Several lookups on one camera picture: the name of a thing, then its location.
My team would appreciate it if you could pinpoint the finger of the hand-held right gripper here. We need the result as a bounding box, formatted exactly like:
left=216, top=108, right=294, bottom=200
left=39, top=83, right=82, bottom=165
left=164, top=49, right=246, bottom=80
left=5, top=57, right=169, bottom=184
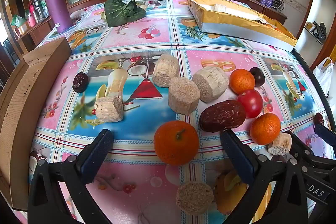
left=314, top=124, right=336, bottom=147
left=285, top=130, right=336, bottom=170

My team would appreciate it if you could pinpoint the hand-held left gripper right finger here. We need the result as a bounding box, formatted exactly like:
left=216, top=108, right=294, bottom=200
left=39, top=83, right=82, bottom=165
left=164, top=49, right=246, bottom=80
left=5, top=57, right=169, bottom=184
left=220, top=129, right=310, bottom=224

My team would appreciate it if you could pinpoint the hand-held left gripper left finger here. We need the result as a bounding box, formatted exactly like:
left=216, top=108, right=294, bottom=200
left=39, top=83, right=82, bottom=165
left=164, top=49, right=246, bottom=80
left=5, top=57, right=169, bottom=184
left=28, top=129, right=114, bottom=224

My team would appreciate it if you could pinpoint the small dark red date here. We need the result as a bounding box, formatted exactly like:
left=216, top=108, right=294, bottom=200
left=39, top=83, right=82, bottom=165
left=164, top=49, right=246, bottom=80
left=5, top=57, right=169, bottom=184
left=72, top=72, right=89, bottom=93
left=314, top=112, right=325, bottom=127

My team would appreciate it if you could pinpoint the small beige sugarcane chunk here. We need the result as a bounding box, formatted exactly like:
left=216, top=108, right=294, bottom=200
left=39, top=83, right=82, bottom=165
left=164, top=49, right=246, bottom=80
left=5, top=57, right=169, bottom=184
left=267, top=132, right=292, bottom=156

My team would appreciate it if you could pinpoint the large orange mandarin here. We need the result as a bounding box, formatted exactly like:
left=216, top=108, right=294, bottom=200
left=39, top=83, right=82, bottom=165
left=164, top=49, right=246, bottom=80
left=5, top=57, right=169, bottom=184
left=154, top=120, right=199, bottom=165

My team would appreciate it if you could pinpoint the brown cardboard box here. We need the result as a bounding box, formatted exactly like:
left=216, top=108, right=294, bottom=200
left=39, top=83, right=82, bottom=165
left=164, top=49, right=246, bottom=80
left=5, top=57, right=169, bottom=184
left=0, top=37, right=72, bottom=211

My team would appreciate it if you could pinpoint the large red date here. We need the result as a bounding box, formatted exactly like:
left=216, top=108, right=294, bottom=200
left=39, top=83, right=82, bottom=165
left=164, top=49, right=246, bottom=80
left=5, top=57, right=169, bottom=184
left=198, top=100, right=247, bottom=133

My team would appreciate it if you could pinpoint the red tomato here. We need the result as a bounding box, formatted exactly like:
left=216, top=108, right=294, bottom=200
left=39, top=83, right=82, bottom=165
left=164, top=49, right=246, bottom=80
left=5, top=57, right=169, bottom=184
left=236, top=89, right=264, bottom=119

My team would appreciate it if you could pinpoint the white plastic bag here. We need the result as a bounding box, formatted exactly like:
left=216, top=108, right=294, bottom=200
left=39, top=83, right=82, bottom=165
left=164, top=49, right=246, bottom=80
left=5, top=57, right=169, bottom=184
left=312, top=57, right=335, bottom=98

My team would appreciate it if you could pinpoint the dark purple plum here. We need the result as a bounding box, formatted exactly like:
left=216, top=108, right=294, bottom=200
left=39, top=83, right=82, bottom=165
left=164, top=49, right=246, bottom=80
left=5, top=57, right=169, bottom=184
left=249, top=67, right=269, bottom=87

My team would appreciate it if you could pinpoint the dark bag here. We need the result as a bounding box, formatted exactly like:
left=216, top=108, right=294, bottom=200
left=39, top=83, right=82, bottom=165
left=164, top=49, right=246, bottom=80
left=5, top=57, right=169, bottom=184
left=306, top=22, right=327, bottom=42

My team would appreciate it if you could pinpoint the gold gift box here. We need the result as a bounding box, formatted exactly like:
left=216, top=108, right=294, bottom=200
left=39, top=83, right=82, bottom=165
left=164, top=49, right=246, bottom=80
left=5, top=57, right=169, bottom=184
left=187, top=0, right=298, bottom=52

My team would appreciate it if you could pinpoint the brown wooden sideboard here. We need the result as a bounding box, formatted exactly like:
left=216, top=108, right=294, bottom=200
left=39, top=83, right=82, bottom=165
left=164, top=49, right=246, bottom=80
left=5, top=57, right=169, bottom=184
left=16, top=15, right=56, bottom=47

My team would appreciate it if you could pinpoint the green bok choy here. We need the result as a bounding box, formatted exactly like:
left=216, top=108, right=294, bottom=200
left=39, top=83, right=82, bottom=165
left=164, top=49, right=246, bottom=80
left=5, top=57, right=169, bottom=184
left=104, top=0, right=147, bottom=28

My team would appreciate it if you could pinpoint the green plastic bag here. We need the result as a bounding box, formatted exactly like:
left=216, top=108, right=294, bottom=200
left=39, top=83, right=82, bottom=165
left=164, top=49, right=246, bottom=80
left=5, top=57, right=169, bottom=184
left=10, top=15, right=27, bottom=28

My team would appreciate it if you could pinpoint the purple bottle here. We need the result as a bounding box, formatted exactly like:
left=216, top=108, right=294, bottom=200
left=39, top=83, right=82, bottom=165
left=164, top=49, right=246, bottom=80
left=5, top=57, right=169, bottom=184
left=41, top=0, right=72, bottom=33

